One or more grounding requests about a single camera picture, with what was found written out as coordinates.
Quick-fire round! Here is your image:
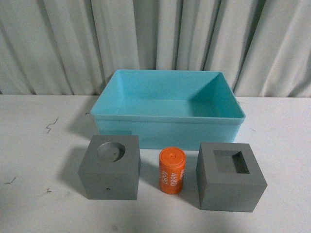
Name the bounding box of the light blue plastic box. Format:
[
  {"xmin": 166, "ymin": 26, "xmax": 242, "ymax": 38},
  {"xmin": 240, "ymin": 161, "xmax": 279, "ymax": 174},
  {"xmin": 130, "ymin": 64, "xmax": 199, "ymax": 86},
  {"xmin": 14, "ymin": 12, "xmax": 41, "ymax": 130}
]
[{"xmin": 91, "ymin": 69, "xmax": 245, "ymax": 150}]

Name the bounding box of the orange cylinder part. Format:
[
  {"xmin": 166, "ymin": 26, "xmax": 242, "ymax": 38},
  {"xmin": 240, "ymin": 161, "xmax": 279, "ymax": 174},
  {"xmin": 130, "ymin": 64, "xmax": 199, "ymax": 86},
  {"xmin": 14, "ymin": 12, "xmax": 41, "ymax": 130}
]
[{"xmin": 159, "ymin": 147, "xmax": 187, "ymax": 195}]

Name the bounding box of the gray cube with rectangular hole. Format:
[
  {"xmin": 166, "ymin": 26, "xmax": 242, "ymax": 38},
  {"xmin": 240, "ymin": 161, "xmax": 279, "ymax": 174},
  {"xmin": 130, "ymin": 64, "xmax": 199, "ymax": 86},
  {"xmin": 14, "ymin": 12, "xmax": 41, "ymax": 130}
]
[{"xmin": 196, "ymin": 142, "xmax": 267, "ymax": 212}]

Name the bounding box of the gray cube with round hole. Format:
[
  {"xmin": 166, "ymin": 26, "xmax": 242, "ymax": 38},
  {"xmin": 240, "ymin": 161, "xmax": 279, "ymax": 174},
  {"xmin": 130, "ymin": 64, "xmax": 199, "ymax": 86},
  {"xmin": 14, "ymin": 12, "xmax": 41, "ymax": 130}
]
[{"xmin": 78, "ymin": 135, "xmax": 140, "ymax": 200}]

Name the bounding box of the white pleated curtain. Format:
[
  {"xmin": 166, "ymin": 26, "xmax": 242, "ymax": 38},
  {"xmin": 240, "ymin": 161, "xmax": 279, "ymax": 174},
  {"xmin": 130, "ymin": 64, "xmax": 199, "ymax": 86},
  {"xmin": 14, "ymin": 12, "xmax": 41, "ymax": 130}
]
[{"xmin": 0, "ymin": 0, "xmax": 311, "ymax": 97}]

